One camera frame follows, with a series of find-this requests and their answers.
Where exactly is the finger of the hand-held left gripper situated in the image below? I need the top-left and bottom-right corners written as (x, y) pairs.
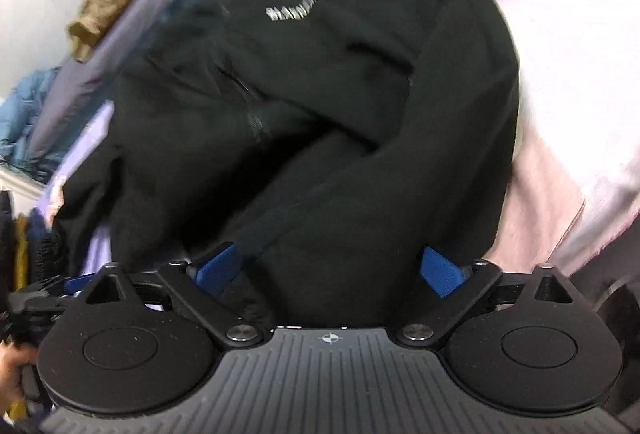
top-left (20, 275), bottom-right (96, 301)

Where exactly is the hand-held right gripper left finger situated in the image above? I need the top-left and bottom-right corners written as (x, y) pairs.
top-left (75, 241), bottom-right (267, 348)

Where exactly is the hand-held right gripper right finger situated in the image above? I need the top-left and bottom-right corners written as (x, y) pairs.
top-left (397, 247), bottom-right (594, 348)

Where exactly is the black hooded jacket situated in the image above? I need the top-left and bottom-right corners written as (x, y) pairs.
top-left (52, 0), bottom-right (521, 330)

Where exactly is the person's left hand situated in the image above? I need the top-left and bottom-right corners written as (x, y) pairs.
top-left (0, 347), bottom-right (40, 415)

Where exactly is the yellow garment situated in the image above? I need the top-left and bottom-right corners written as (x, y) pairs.
top-left (12, 213), bottom-right (30, 292)

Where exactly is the pink bed sheet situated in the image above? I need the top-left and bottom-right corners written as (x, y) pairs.
top-left (280, 0), bottom-right (640, 309)

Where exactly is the grey-blue cloth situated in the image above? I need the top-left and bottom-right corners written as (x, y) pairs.
top-left (29, 0), bottom-right (223, 167)

